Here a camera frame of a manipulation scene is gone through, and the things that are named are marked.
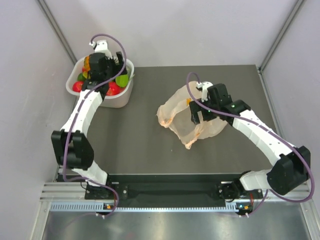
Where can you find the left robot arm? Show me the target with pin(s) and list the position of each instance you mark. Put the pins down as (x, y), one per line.
(71, 146)

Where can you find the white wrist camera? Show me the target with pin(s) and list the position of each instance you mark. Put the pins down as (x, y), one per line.
(203, 87)
(101, 46)

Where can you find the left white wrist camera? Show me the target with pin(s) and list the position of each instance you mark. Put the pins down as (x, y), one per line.
(101, 46)

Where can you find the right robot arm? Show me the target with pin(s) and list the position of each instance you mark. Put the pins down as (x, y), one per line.
(289, 163)

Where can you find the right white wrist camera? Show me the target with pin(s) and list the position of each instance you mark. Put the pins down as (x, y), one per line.
(203, 87)

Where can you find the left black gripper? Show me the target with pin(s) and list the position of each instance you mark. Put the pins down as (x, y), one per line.
(118, 67)

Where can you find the white plastic fruit basket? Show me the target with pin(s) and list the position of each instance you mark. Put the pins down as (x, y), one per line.
(115, 101)

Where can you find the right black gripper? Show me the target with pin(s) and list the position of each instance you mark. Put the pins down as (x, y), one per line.
(195, 107)

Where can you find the small green lime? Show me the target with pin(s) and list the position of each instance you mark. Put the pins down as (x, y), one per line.
(81, 78)

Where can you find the translucent orange plastic bag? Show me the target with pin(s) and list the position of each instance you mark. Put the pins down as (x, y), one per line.
(175, 114)

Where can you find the aluminium frame rail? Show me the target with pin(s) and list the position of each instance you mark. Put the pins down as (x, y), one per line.
(79, 197)

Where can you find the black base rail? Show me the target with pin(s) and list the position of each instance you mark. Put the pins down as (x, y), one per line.
(178, 190)

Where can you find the green starfruit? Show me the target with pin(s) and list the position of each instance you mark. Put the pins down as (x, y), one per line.
(122, 80)

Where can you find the pineapple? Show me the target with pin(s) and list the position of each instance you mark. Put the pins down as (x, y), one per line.
(86, 64)

